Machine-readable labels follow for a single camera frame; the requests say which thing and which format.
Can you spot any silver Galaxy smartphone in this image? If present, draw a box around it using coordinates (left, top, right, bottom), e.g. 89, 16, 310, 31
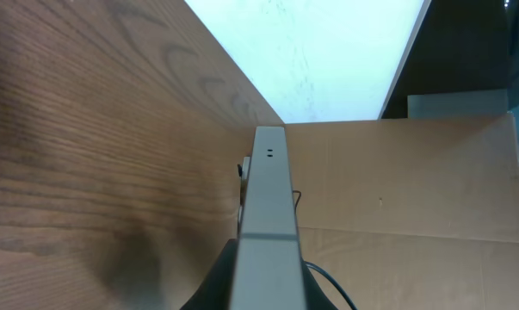
228, 127, 306, 310

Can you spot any brown cardboard panel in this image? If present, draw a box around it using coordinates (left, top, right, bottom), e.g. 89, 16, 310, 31
241, 112, 519, 310

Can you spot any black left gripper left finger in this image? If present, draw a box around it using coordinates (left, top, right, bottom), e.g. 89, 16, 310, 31
181, 239, 238, 310

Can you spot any black charging cable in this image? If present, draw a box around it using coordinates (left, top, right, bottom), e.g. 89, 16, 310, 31
237, 162, 359, 310

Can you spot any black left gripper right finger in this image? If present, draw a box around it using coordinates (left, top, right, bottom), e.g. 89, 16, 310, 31
301, 260, 337, 310

